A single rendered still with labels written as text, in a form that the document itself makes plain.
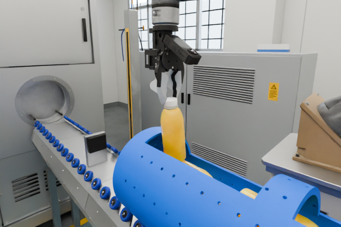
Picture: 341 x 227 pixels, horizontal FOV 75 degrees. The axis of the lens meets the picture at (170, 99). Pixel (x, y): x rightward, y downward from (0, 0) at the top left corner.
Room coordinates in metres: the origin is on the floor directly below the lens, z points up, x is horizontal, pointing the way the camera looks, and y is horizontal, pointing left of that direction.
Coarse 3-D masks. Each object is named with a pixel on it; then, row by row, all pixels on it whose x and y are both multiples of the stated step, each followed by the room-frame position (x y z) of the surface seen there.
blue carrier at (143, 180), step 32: (160, 128) 0.69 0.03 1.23; (128, 160) 0.58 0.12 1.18; (160, 160) 0.52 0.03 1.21; (192, 160) 0.73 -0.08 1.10; (128, 192) 0.53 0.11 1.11; (160, 192) 0.46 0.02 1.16; (192, 192) 0.42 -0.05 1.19; (224, 192) 0.39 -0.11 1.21; (256, 192) 0.55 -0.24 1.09; (288, 192) 0.36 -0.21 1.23; (160, 224) 0.43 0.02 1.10; (192, 224) 0.38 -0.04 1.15; (224, 224) 0.34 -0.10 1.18; (256, 224) 0.32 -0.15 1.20; (288, 224) 0.30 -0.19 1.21; (320, 224) 0.44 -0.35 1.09
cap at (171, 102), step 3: (168, 99) 0.61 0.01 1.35; (171, 99) 0.61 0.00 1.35; (174, 99) 0.61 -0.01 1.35; (165, 102) 0.60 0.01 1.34; (168, 102) 0.60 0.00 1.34; (171, 102) 0.60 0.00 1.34; (174, 102) 0.60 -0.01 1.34; (177, 102) 0.62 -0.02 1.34; (165, 105) 0.61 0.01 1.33; (168, 105) 0.60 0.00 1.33; (171, 105) 0.60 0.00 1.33; (174, 105) 0.60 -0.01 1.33
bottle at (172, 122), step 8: (168, 112) 0.60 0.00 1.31; (176, 112) 0.60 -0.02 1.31; (160, 120) 0.62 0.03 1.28; (168, 120) 0.59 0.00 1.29; (176, 120) 0.59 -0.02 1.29; (168, 128) 0.59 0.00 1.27; (176, 128) 0.59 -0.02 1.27; (168, 136) 0.59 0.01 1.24; (176, 136) 0.59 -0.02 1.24; (184, 136) 0.62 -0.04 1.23; (168, 144) 0.60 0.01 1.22; (176, 144) 0.60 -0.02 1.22; (184, 144) 0.61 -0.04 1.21; (168, 152) 0.60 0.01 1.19; (176, 152) 0.60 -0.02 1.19; (184, 152) 0.61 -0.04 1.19
